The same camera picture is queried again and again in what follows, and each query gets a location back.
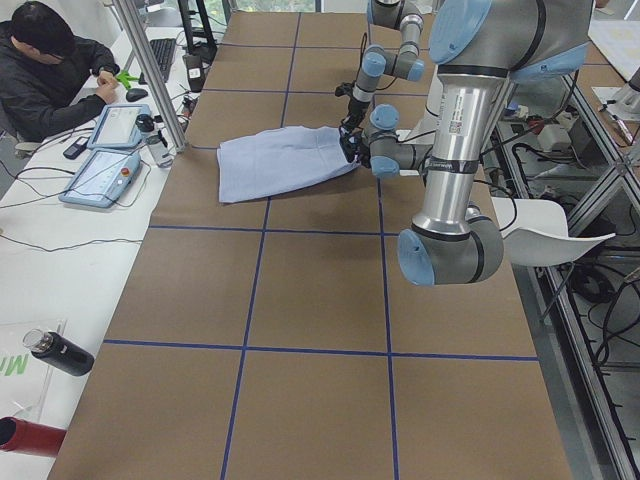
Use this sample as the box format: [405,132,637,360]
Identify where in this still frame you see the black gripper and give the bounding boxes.
[339,97,370,134]
[339,133,371,168]

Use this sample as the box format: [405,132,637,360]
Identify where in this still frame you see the light blue striped shirt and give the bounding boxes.
[217,126,358,203]

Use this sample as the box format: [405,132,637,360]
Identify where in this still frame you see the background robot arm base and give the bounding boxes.
[592,71,639,122]

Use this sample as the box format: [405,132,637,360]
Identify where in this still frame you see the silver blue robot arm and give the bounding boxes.
[335,0,425,137]
[337,1,593,286]

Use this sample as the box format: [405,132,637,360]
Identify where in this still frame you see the black box with label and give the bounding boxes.
[182,54,206,93]

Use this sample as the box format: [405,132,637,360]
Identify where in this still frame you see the clear water bottle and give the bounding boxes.
[135,114,173,168]

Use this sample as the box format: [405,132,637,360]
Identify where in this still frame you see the black keyboard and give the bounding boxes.
[149,38,176,82]

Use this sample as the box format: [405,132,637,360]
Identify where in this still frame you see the white plastic chair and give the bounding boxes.
[491,197,615,267]

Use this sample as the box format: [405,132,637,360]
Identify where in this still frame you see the black computer mouse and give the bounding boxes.
[125,88,149,103]

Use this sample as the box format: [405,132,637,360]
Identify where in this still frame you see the upper teach pendant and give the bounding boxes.
[87,103,151,150]

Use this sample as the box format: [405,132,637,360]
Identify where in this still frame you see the teach pendant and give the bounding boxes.
[58,148,141,208]
[87,103,151,150]

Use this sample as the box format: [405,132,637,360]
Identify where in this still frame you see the lower teach pendant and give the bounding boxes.
[58,148,141,208]

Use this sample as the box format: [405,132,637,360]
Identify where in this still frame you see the black smartphone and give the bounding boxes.
[63,137,89,160]

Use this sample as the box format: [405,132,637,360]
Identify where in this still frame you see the seated person in black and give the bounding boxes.
[1,1,120,142]

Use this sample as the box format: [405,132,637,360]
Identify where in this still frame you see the black water bottle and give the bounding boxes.
[22,329,94,377]

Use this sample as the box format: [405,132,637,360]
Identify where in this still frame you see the red fire extinguisher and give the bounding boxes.
[1,417,67,458]

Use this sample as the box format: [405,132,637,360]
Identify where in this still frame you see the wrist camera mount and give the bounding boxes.
[338,127,361,153]
[334,82,354,98]

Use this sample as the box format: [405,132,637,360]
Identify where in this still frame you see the aluminium frame post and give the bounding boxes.
[113,0,187,153]

